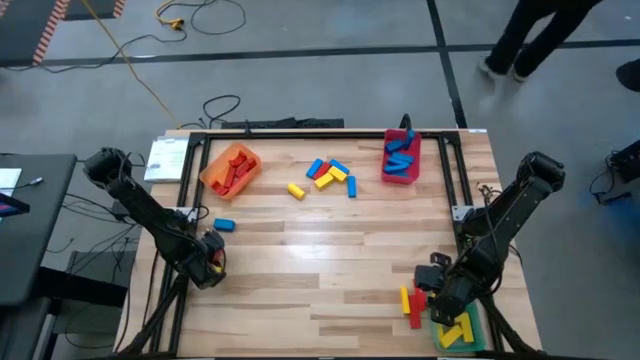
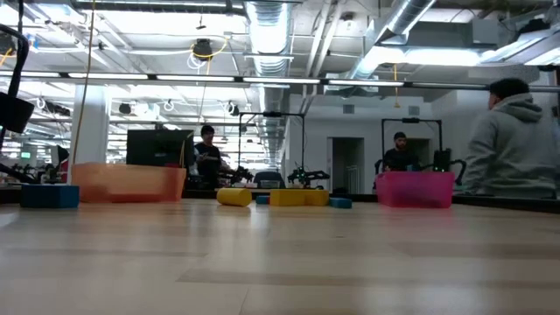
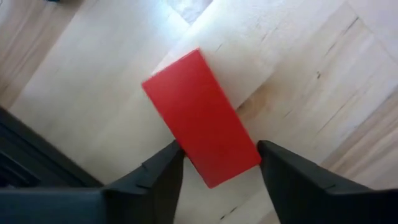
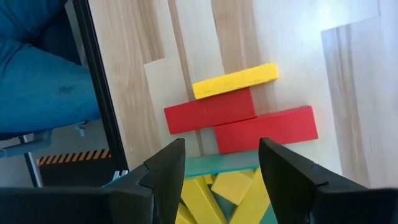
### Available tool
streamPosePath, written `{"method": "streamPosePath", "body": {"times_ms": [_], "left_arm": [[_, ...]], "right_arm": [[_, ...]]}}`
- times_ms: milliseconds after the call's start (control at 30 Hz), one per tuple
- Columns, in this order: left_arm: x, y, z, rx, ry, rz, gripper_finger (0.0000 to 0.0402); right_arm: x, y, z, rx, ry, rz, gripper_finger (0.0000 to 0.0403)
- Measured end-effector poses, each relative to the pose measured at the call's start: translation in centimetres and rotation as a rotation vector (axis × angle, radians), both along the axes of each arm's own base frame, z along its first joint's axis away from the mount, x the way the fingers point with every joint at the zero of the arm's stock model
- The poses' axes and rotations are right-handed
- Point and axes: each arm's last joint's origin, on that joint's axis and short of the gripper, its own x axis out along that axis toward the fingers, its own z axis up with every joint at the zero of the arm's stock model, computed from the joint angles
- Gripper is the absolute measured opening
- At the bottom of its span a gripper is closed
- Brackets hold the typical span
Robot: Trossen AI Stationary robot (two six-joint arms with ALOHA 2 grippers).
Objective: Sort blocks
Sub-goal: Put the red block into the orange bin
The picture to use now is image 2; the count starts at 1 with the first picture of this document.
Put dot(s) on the yellow wooden cylinder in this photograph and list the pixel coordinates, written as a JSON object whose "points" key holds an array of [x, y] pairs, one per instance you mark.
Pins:
{"points": [[234, 197]]}

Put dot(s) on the silver ventilation duct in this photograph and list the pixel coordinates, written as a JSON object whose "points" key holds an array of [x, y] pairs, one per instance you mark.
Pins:
{"points": [[268, 44]]}

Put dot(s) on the white building column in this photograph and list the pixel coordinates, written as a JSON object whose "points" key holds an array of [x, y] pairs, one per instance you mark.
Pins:
{"points": [[92, 124]]}

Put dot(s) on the blue wooden block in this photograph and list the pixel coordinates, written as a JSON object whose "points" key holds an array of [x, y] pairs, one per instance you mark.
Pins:
{"points": [[341, 202], [262, 199], [49, 196]]}

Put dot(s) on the pink-red translucent plastic bin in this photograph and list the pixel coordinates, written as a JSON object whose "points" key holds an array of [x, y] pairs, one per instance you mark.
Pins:
{"points": [[415, 189]]}

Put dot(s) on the dark office chair back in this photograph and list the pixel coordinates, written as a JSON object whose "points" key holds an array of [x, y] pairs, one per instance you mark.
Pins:
{"points": [[269, 178]]}

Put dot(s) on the orange translucent plastic bin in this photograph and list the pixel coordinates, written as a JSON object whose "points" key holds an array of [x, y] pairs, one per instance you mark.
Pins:
{"points": [[131, 181]]}

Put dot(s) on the black upright box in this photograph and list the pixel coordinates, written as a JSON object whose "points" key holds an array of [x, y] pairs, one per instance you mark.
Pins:
{"points": [[442, 159]]}

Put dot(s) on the black camera stand frame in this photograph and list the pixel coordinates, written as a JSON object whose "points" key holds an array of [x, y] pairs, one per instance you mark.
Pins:
{"points": [[411, 119], [271, 114]]}

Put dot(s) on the long overhead light bar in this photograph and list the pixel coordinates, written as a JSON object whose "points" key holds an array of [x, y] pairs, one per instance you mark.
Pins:
{"points": [[197, 78]]}

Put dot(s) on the background black robot arm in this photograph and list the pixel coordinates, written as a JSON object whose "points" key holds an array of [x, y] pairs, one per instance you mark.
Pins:
{"points": [[306, 176], [457, 168], [238, 174]]}

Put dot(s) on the yellow wooden block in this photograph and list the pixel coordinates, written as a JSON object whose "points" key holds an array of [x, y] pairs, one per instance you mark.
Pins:
{"points": [[286, 197], [317, 197]]}

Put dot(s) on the black ceiling-hung device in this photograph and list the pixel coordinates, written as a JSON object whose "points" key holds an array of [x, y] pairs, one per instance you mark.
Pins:
{"points": [[233, 108], [124, 108]]}

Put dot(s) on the large black monitor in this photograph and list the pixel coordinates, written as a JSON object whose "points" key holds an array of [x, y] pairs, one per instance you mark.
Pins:
{"points": [[159, 147]]}

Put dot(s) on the green lit sign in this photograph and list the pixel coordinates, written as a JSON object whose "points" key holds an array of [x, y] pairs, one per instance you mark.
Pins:
{"points": [[26, 154]]}

